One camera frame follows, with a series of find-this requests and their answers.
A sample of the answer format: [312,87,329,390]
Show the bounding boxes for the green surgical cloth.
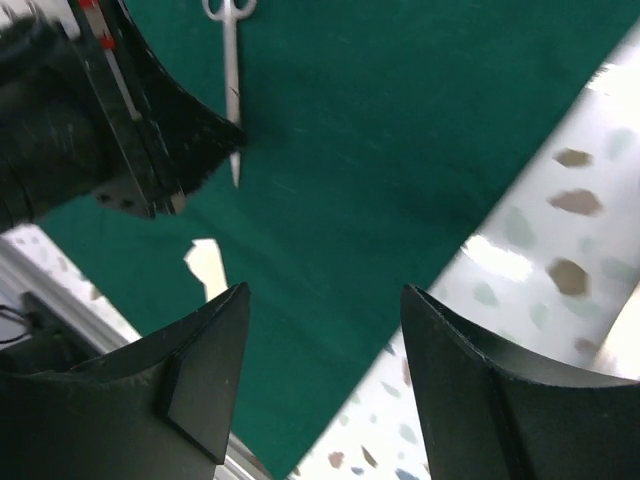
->
[41,1,639,479]

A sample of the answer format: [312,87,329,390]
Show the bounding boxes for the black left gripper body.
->
[0,14,186,221]

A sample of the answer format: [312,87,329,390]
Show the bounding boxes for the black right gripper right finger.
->
[401,285,639,479]

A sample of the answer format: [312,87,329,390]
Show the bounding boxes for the steel surgical scissors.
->
[201,0,257,189]

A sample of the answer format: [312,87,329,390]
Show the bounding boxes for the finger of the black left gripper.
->
[79,1,245,218]

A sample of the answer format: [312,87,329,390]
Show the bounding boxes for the white bow-shaped gauze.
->
[184,238,228,301]

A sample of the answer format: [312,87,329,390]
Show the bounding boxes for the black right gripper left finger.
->
[0,281,251,480]

